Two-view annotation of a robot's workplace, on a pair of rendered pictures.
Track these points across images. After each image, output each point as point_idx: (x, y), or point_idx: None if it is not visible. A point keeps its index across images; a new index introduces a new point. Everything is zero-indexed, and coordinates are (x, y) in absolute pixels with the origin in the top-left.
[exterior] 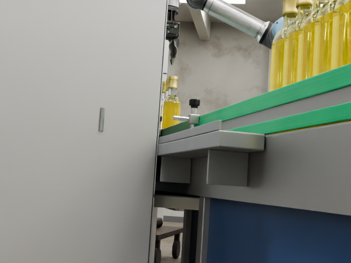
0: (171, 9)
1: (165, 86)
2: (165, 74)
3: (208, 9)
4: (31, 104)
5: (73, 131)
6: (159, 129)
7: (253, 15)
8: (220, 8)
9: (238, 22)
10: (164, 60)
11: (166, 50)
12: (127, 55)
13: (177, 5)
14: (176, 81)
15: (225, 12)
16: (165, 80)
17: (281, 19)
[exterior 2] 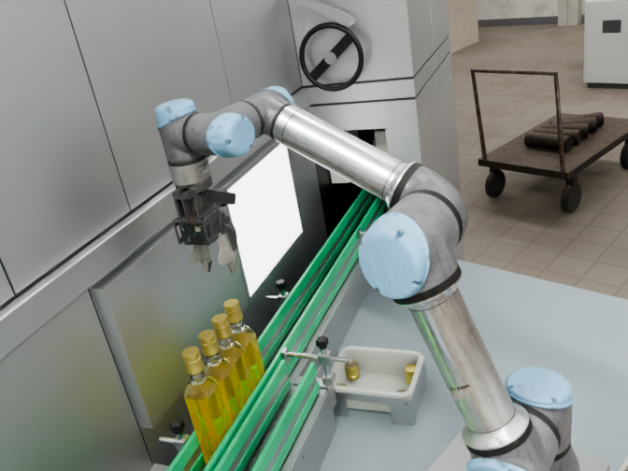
0: (180, 198)
1: (215, 330)
2: (411, 79)
3: (282, 144)
4: None
5: None
6: (180, 444)
7: (371, 154)
8: (299, 147)
9: (340, 175)
10: (405, 53)
11: (405, 35)
12: None
13: (196, 179)
14: (192, 363)
15: (310, 154)
16: (413, 90)
17: (368, 238)
